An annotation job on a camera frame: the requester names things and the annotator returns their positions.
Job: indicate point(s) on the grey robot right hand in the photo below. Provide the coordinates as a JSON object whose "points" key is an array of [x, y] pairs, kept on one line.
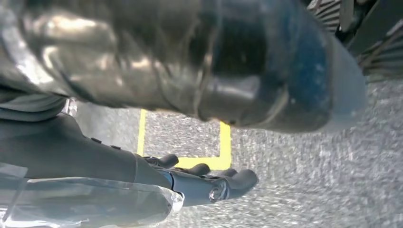
{"points": [[189, 56]]}

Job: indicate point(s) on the yellow floor tape marking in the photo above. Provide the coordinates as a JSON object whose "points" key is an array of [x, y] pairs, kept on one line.
{"points": [[225, 151]]}

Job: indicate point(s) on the white grooved plate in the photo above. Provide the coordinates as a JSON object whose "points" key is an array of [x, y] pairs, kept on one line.
{"points": [[326, 14], [385, 56]]}

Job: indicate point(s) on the dark metal bar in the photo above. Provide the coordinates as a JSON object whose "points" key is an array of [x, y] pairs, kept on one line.
{"points": [[371, 25]]}

